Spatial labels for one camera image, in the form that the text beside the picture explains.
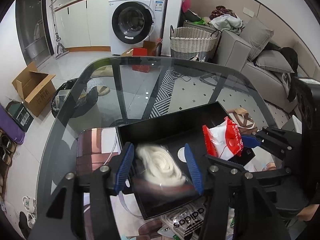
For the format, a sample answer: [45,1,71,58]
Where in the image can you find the red box on floor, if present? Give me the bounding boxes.
[121,39,163,74]

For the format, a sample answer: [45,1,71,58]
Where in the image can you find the black speaker panel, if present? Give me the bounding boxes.
[292,77,319,139]

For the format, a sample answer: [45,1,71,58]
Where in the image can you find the grey sofa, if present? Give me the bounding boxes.
[216,29,301,113]

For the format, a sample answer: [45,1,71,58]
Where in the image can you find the pile of clothes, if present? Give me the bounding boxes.
[209,5,243,35]

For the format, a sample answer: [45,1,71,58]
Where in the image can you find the black storage box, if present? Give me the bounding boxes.
[116,101,256,221]

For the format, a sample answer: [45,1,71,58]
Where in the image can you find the white yarn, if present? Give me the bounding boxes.
[133,144,197,199]

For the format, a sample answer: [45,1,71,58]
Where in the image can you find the grey lying cushion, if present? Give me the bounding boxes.
[254,50,293,73]

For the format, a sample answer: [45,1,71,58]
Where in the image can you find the dark green box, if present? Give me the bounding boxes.
[5,101,34,132]

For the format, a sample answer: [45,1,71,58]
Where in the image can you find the grey upright cushion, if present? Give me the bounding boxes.
[240,17,274,61]

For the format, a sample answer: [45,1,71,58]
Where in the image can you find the black trash bag bin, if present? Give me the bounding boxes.
[50,78,98,118]

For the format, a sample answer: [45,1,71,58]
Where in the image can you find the black jacket on sofa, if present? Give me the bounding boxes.
[265,42,299,103]

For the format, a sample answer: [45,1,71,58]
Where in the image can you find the purple rolled mat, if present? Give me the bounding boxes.
[0,105,25,145]

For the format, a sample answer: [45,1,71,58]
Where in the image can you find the person's right hand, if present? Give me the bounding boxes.
[297,204,319,221]

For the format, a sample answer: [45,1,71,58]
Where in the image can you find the white kitchen cabinets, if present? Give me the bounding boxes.
[55,0,111,52]

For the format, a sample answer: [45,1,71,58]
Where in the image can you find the white washing machine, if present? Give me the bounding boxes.
[108,0,167,55]

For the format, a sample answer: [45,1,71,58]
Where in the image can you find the beige slipper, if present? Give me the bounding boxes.
[97,86,110,96]

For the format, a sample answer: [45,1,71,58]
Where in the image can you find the red white snack packet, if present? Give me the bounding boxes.
[202,117,244,160]

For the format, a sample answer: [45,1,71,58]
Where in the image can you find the mop with metal handle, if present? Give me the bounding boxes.
[49,0,69,60]

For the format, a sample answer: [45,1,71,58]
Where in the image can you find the open cardboard box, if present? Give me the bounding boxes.
[12,61,56,117]

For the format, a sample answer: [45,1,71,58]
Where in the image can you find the anime printed table mat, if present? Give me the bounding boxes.
[76,107,283,240]

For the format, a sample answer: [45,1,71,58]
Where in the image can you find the woven laundry basket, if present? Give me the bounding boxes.
[170,25,218,62]

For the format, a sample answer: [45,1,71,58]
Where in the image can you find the adidas white socks bag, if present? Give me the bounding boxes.
[160,200,206,239]

